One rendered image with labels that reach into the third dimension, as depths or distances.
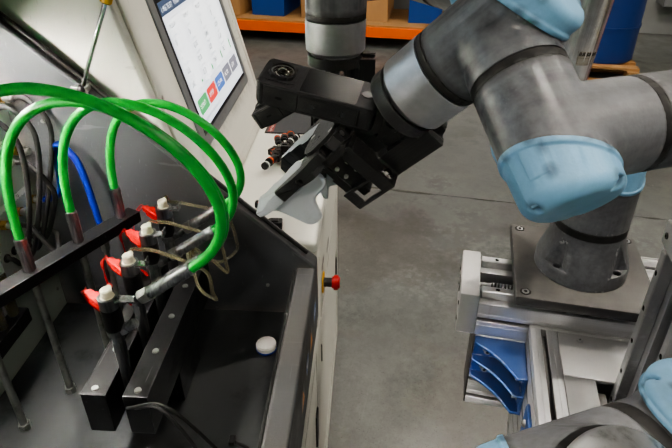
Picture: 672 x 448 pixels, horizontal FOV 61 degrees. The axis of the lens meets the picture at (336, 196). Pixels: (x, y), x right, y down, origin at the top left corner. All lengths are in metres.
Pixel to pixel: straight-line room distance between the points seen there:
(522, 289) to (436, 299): 1.59
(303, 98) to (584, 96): 0.24
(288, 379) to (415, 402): 1.26
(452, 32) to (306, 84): 0.15
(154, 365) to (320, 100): 0.56
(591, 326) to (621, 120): 0.69
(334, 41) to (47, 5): 0.56
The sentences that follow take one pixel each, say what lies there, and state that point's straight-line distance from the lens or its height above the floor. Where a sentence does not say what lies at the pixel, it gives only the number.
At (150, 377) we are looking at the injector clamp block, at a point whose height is 0.98.
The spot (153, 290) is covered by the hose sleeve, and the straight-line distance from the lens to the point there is 0.81.
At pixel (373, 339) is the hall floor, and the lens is 2.35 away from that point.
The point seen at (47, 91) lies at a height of 1.42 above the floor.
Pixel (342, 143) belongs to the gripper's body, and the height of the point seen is 1.41.
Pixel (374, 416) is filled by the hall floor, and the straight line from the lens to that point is 2.10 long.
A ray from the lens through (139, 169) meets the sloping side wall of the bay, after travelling 1.11.
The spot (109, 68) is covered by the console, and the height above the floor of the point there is 1.33.
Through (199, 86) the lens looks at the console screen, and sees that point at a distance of 1.30.
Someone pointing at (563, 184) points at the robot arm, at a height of 1.46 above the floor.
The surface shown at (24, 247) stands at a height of 1.15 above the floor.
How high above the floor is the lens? 1.64
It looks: 30 degrees down
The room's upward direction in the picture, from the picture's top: straight up
